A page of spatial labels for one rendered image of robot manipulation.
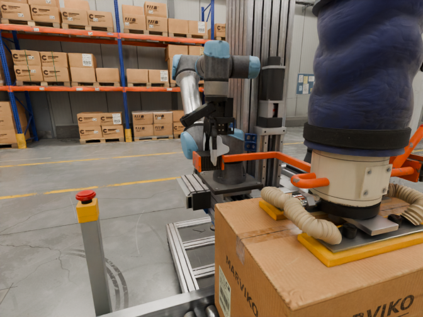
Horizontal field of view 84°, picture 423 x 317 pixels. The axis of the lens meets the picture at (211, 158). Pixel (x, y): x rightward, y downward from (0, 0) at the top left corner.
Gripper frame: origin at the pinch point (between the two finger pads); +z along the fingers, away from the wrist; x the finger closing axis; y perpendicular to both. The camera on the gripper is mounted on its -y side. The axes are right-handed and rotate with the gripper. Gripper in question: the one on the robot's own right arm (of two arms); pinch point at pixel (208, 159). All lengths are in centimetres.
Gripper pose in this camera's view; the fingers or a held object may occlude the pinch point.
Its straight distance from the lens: 76.9
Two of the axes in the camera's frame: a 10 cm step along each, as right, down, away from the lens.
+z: -0.1, 9.6, 2.7
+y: 9.6, -0.7, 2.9
